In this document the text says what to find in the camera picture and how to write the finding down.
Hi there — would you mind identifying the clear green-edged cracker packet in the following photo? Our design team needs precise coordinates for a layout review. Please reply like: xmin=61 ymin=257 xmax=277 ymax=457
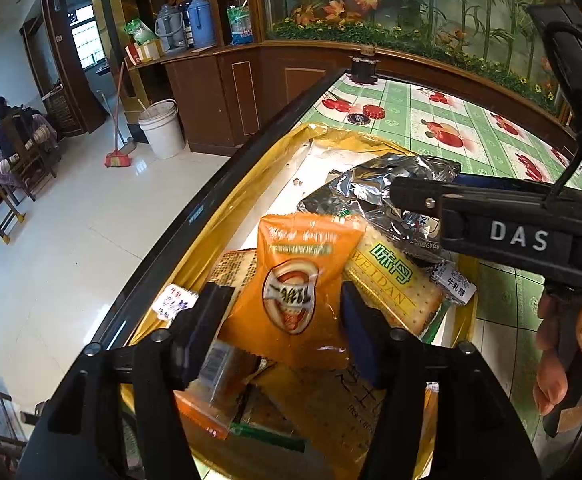
xmin=228 ymin=422 xmax=307 ymax=453

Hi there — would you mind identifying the dark wicker basket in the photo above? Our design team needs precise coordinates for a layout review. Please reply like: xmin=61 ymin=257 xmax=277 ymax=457
xmin=45 ymin=87 xmax=84 ymax=136

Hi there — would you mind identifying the dark glass bottle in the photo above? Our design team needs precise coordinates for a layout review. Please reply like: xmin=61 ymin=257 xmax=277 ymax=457
xmin=350 ymin=45 xmax=377 ymax=83

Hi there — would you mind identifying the grey thermos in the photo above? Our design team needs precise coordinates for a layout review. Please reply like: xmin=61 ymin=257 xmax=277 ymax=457
xmin=155 ymin=5 xmax=189 ymax=52

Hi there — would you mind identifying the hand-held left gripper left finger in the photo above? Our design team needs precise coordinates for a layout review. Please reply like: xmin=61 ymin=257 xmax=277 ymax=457
xmin=17 ymin=281 xmax=235 ymax=480

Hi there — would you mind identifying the brown wooden cabinet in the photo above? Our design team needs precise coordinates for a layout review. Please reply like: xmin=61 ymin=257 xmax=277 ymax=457
xmin=126 ymin=40 xmax=577 ymax=161

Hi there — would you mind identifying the white nougat candy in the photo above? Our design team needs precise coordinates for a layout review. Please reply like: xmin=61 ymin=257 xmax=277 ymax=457
xmin=431 ymin=260 xmax=478 ymax=306

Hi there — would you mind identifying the orange white box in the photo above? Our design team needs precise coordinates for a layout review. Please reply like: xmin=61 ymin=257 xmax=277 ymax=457
xmin=126 ymin=40 xmax=164 ymax=65

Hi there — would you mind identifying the blue thermos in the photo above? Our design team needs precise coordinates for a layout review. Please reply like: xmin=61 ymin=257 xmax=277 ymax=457
xmin=186 ymin=0 xmax=217 ymax=50

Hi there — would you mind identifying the glass display with artificial plants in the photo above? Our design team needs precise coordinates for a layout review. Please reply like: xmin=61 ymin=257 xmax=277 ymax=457
xmin=258 ymin=0 xmax=572 ymax=111

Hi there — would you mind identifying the small white candy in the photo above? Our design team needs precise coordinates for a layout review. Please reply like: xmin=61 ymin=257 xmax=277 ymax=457
xmin=152 ymin=282 xmax=199 ymax=322

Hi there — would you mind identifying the yellow-taped white tray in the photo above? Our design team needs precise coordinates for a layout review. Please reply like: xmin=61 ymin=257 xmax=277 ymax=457
xmin=121 ymin=122 xmax=479 ymax=480

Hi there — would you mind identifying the red broom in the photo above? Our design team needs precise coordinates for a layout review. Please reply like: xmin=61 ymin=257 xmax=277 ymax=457
xmin=104 ymin=62 xmax=132 ymax=168

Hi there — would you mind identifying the orange snack packet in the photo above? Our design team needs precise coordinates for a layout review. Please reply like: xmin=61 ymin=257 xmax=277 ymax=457
xmin=218 ymin=212 xmax=367 ymax=373

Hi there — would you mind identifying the yellow green cracker packet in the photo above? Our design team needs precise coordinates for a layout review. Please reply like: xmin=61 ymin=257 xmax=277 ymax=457
xmin=341 ymin=232 xmax=447 ymax=338

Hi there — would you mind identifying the long clear orange-edged cracker packet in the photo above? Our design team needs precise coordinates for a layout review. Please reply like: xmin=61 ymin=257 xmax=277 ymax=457
xmin=173 ymin=249 xmax=272 ymax=442

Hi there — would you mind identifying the large yellow biscuit packet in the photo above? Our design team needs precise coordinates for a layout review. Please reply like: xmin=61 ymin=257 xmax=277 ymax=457
xmin=251 ymin=360 xmax=437 ymax=480

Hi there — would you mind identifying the green white bag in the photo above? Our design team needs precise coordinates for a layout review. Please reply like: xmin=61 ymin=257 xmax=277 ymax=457
xmin=123 ymin=19 xmax=159 ymax=46

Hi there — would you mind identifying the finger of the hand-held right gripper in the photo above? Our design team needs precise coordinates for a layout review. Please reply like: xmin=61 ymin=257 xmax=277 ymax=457
xmin=450 ymin=173 xmax=553 ymax=194
xmin=390 ymin=176 xmax=473 ymax=222

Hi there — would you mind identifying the white plastic bucket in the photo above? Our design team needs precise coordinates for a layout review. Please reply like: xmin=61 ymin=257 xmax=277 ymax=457
xmin=137 ymin=100 xmax=187 ymax=160

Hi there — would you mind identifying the barred window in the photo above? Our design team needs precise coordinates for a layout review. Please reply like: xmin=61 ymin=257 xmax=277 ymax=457
xmin=68 ymin=5 xmax=104 ymax=68

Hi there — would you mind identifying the clear snack packet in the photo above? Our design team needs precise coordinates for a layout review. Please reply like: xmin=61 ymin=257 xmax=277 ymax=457
xmin=336 ymin=154 xmax=463 ymax=261

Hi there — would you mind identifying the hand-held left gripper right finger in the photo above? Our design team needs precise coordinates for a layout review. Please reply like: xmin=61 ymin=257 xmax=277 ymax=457
xmin=340 ymin=281 xmax=542 ymax=480

